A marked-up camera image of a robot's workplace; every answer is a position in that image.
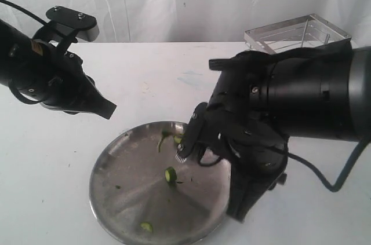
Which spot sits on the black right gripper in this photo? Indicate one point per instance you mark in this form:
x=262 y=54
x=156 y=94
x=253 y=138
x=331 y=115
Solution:
x=247 y=188

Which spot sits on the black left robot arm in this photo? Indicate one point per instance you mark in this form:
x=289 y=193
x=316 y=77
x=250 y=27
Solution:
x=15 y=50

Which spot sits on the round stainless steel plate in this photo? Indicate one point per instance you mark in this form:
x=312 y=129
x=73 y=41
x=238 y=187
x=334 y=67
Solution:
x=127 y=186

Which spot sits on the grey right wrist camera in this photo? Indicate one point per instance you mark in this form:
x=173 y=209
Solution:
x=190 y=146

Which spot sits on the black and grey right robot arm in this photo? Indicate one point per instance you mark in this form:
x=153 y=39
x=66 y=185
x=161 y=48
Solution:
x=261 y=100

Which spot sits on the wire metal rack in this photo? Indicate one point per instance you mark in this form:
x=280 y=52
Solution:
x=306 y=31

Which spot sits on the thick cucumber slice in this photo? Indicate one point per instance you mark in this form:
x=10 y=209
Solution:
x=170 y=175

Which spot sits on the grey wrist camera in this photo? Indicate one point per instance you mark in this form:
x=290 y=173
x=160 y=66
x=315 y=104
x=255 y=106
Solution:
x=66 y=20
x=190 y=146

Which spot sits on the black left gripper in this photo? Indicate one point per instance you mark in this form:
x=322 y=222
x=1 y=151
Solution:
x=59 y=83

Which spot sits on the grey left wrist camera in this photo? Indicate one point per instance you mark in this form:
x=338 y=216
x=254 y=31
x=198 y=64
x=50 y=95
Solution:
x=66 y=20

